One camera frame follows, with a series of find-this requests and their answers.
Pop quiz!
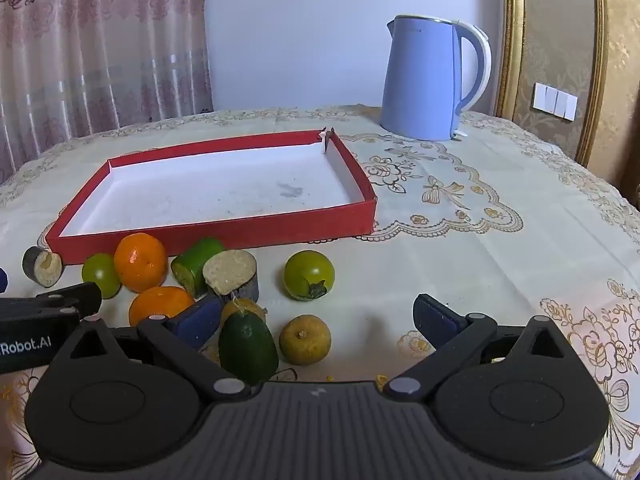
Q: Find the small eggplant piece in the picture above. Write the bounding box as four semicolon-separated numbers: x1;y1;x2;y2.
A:
22;246;64;289

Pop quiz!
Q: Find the cucumber piece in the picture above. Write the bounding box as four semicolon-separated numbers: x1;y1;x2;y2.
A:
171;237;226;297

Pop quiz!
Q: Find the pink patterned curtain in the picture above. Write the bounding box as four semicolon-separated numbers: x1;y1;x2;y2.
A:
0;0;214;171

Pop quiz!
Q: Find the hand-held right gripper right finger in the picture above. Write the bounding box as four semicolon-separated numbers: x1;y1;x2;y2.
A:
382;293;588;403

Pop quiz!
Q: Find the green tomato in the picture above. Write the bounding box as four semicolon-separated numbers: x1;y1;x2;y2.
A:
82;253;122;300
284;250;336;302

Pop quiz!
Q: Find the orange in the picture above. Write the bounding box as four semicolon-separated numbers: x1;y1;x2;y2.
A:
114;233;169;293
129;286;196;328

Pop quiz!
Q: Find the small yellow citrus fruit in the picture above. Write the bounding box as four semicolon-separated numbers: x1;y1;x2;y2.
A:
279;314;332;366
220;298;267;325

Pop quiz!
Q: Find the dark green oval fruit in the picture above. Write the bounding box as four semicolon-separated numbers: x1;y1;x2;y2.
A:
218;311;280;386

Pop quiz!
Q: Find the blue electric kettle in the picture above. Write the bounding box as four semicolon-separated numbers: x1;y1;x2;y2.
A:
378;14;493;142

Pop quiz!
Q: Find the white wall switch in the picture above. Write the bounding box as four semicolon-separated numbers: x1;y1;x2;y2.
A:
531;81;578;122

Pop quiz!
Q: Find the large eggplant piece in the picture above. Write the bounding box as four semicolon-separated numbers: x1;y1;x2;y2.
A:
202;250;260;304

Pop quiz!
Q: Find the red cardboard tray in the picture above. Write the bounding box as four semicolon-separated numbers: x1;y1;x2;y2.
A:
45;129;377;266

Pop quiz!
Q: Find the gold wall moulding strip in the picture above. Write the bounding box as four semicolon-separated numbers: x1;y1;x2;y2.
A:
494;0;528;121
575;0;611;168

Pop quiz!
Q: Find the cream embroidered tablecloth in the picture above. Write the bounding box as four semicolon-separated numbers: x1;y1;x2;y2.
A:
0;105;640;480

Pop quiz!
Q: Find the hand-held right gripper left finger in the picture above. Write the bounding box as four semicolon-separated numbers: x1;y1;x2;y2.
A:
47;294;252;402

